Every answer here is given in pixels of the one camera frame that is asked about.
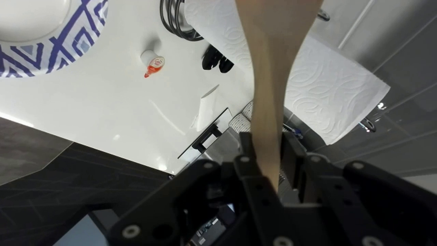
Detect blue patterned paper plate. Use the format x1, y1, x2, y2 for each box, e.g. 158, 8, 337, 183
0, 0, 109, 79

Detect white paper towel roll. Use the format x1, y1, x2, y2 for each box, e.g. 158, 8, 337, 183
184, 0, 390, 145

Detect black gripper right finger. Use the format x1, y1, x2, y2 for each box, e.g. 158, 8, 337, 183
281, 133, 388, 246

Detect wooden cooking spoon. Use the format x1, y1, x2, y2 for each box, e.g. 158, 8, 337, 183
235, 0, 324, 190

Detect black kitchen tongs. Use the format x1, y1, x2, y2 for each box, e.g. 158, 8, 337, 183
202, 45, 233, 74

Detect black wire towel holder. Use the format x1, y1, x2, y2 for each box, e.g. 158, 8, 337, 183
160, 0, 203, 41

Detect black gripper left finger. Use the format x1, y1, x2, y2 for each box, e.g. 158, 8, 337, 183
233, 133, 296, 246

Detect small white red cap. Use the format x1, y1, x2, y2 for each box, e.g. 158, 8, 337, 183
141, 51, 165, 78

